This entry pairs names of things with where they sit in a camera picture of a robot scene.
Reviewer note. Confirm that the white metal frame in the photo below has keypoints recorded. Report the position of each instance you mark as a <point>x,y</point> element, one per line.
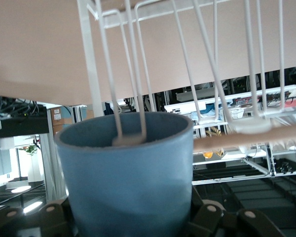
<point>256,170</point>

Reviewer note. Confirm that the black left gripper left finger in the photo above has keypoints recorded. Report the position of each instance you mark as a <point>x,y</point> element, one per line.
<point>27,219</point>

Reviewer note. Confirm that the black horizontal beam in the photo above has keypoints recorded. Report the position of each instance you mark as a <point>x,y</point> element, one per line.
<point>19,127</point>

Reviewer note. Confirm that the white cluttered shelf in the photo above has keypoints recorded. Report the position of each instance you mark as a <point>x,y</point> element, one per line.
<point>239,101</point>

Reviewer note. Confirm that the brown cardboard box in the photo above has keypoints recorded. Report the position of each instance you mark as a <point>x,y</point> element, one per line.
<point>61,118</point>

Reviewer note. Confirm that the blue plastic cup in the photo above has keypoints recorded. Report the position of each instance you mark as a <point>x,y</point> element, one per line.
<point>128,185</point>

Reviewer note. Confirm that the orange round object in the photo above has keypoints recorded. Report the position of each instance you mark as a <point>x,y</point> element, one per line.
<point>208,154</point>

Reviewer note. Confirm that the brown table cover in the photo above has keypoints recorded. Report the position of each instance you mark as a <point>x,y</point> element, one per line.
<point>39,49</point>

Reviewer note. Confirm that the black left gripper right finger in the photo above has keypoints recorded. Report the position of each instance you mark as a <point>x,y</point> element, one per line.
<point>236,222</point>

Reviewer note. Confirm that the green potted plant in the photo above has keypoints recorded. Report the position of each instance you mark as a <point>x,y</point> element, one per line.
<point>29,149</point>

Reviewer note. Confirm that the yellow black striped object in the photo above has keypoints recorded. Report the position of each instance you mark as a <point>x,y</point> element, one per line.
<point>214,132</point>

